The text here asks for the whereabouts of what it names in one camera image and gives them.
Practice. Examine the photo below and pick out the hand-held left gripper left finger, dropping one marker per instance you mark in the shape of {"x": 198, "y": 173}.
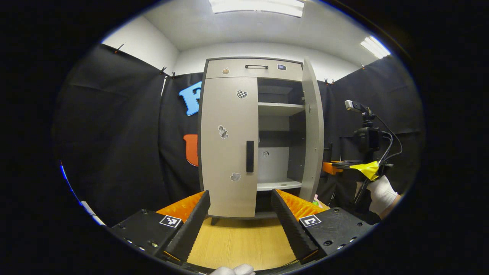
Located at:
{"x": 191, "y": 229}

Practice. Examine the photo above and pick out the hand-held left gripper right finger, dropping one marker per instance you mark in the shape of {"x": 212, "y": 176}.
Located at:
{"x": 292, "y": 229}

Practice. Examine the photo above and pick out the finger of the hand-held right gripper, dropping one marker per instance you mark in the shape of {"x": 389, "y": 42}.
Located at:
{"x": 345, "y": 165}

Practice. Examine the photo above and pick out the grey cabinet door square stickers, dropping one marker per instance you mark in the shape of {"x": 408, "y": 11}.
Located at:
{"x": 313, "y": 133}

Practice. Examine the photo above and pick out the grey double-door shoe cabinet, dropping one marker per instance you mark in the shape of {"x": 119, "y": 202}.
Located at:
{"x": 277, "y": 126}

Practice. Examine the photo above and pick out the grey cabinet door checkered sticker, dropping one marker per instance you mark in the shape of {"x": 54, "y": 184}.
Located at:
{"x": 229, "y": 152}

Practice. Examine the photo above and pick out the grey cabinet drawer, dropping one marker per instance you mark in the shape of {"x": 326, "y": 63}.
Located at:
{"x": 244, "y": 74}

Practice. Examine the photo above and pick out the green and pink toy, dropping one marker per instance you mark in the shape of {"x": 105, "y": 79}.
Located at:
{"x": 317, "y": 201}

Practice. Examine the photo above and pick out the small ceiling light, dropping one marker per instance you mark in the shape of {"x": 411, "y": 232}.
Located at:
{"x": 375, "y": 47}

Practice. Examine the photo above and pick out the black backdrop cloth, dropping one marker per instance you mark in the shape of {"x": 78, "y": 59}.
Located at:
{"x": 114, "y": 152}

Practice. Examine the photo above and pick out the long ceiling light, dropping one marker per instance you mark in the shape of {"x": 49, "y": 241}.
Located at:
{"x": 256, "y": 7}

